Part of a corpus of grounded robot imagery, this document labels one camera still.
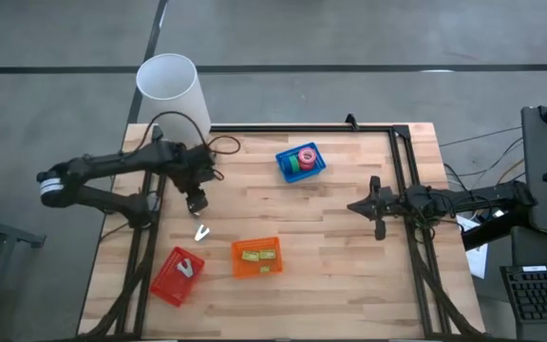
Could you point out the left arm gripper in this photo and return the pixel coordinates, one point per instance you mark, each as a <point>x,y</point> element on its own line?
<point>195,166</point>

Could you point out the blue plastic basket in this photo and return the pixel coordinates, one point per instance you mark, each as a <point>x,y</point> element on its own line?
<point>297,176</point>

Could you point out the black desk support bar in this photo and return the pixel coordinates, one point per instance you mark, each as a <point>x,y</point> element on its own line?
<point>492,235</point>

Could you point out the orange plastic basket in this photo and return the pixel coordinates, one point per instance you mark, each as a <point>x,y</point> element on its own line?
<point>254,273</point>

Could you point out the white paper sheet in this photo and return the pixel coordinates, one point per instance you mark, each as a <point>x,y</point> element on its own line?
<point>477,261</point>

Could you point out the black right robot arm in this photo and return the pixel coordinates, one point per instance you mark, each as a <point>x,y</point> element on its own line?
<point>482,195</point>

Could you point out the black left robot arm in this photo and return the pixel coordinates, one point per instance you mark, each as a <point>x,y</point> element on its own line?
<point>121,161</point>

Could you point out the green tape roll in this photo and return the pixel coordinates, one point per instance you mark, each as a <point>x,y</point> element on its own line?
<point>294,164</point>

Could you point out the black metal table frame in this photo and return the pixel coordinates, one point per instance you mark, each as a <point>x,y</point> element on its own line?
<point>302,128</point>

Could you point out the yellow-green staples box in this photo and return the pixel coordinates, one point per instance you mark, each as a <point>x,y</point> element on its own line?
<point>265,269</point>
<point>250,256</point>
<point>268,254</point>

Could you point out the red plastic basket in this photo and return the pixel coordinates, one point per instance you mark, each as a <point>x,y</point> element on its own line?
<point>169,290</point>

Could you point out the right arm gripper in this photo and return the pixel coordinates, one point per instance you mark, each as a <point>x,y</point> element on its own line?
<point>392,204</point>

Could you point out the red tape roll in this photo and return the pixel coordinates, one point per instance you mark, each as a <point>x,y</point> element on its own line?
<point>307,167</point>

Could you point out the dark grey desk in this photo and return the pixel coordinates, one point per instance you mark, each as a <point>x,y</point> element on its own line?
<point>539,332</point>

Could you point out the white cylindrical bin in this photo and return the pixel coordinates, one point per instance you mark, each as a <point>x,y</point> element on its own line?
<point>195,111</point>

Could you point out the pink tape roll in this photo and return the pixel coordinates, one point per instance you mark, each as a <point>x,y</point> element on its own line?
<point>301,157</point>

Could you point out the black keyboard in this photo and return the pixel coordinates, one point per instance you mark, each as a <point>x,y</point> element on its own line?
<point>539,294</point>

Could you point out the blue tape roll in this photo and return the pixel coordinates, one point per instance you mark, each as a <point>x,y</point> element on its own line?
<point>286,164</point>

